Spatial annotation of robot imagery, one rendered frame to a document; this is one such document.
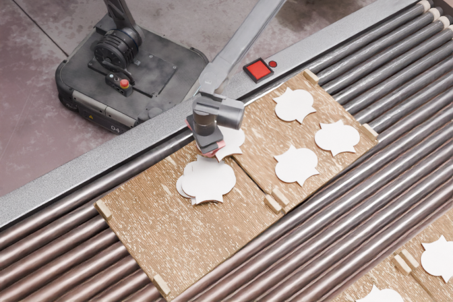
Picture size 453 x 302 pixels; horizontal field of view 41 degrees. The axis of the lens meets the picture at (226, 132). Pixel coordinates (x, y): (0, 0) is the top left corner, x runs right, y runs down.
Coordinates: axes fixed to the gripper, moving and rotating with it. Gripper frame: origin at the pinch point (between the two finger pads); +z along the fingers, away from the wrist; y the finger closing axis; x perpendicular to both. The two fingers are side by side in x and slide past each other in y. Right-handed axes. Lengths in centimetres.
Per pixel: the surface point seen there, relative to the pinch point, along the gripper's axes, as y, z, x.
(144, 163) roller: 9.2, 14.1, 16.0
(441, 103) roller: -8, 26, -84
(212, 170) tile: -4.1, 9.3, 0.0
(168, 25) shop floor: 135, 113, -38
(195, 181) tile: -5.4, 8.6, 5.8
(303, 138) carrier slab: -2.8, 17.6, -32.0
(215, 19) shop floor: 130, 116, -65
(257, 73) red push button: 26.1, 18.2, -31.0
